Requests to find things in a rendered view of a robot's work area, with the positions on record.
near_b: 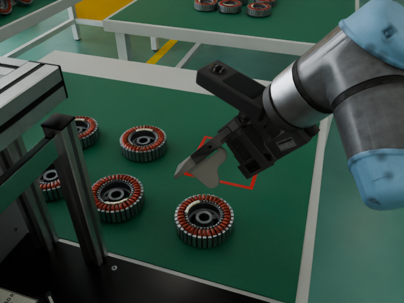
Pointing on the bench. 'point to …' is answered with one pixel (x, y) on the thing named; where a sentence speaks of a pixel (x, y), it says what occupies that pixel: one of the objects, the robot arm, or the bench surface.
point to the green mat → (189, 187)
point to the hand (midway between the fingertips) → (201, 151)
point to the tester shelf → (27, 95)
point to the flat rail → (28, 169)
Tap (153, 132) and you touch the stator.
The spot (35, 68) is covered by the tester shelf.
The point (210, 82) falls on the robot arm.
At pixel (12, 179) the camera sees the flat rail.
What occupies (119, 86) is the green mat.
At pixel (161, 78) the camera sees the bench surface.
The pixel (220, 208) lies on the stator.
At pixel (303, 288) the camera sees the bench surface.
